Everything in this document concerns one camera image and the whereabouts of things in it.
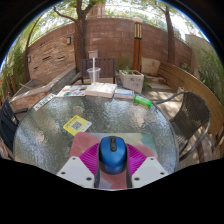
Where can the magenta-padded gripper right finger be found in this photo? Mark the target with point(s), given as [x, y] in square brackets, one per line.
[148, 170]

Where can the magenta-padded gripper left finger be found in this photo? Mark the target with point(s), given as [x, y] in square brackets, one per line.
[76, 170]

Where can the blue and black computer mouse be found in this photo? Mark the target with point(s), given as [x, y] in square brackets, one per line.
[113, 155]

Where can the floral print mouse pad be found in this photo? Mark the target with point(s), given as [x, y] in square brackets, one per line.
[85, 140]

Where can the yellow square card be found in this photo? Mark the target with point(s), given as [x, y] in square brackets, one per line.
[77, 125]

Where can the green tube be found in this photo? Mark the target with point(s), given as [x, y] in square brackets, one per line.
[142, 101]

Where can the dark wicker chair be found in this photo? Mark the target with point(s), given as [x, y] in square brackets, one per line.
[191, 115]

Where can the colourful picture booklet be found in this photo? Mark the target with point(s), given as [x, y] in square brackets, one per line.
[73, 90]

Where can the small pale book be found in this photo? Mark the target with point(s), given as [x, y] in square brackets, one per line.
[124, 93]

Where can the white book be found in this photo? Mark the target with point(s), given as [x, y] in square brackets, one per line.
[101, 90]

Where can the stone planter box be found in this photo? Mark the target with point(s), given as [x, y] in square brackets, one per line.
[131, 80]

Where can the curved wooden bench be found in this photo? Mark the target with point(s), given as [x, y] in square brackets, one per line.
[186, 85]

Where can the clear plastic cup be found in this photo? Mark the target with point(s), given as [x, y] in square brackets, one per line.
[93, 76]

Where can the beige stone slab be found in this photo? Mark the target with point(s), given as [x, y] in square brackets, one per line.
[150, 66]

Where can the dark wooden slatted chair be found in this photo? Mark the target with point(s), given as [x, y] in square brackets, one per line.
[106, 66]

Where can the white drinking straw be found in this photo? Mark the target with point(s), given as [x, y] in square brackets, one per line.
[94, 62]

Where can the large tree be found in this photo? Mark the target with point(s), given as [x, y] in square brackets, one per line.
[80, 40]

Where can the slim tree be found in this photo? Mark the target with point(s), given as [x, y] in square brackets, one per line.
[170, 36]

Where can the white wall box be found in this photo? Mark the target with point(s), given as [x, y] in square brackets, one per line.
[93, 54]

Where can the black wall lamp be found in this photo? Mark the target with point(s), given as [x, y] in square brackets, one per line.
[68, 40]
[29, 59]

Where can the wooden garden lamp post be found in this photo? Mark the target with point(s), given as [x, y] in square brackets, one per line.
[137, 46]

